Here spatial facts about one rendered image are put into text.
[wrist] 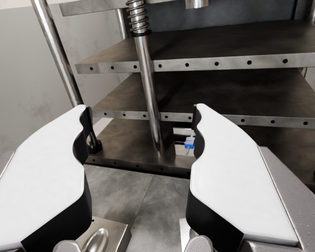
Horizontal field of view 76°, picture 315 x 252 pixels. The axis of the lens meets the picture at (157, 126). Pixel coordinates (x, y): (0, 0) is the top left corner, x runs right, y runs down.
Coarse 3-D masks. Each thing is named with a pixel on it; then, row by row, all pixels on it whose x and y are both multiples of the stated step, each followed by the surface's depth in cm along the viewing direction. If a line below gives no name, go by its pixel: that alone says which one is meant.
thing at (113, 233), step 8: (96, 224) 71; (104, 224) 70; (112, 224) 70; (120, 224) 70; (88, 232) 69; (96, 232) 69; (104, 232) 69; (112, 232) 68; (120, 232) 67; (128, 232) 70; (80, 240) 67; (88, 240) 67; (96, 240) 68; (104, 240) 68; (112, 240) 65; (120, 240) 65; (128, 240) 71; (80, 248) 64; (88, 248) 66; (96, 248) 66; (104, 248) 65; (112, 248) 63; (120, 248) 65
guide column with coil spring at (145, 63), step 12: (132, 12) 72; (132, 24) 75; (144, 24) 75; (144, 36) 77; (144, 48) 79; (144, 60) 81; (144, 72) 84; (144, 84) 87; (156, 96) 92; (156, 108) 94; (156, 120) 96; (156, 132) 100; (156, 144) 104; (156, 156) 109
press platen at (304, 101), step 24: (168, 72) 147; (192, 72) 140; (216, 72) 134; (240, 72) 128; (264, 72) 123; (288, 72) 118; (120, 96) 121; (144, 96) 116; (168, 96) 112; (192, 96) 108; (216, 96) 104; (240, 96) 101; (264, 96) 98; (288, 96) 94; (312, 96) 92; (168, 120) 99; (240, 120) 88; (264, 120) 85; (288, 120) 82; (312, 120) 79
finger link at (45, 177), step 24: (72, 120) 10; (24, 144) 8; (48, 144) 8; (72, 144) 8; (24, 168) 7; (48, 168) 7; (72, 168) 7; (0, 192) 6; (24, 192) 6; (48, 192) 6; (72, 192) 6; (0, 216) 5; (24, 216) 5; (48, 216) 5; (72, 216) 6; (0, 240) 5; (24, 240) 5; (48, 240) 5
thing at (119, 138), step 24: (120, 120) 148; (144, 120) 144; (120, 144) 123; (144, 144) 120; (168, 144) 117; (264, 144) 107; (288, 144) 104; (312, 144) 102; (144, 168) 109; (168, 168) 104; (312, 168) 89
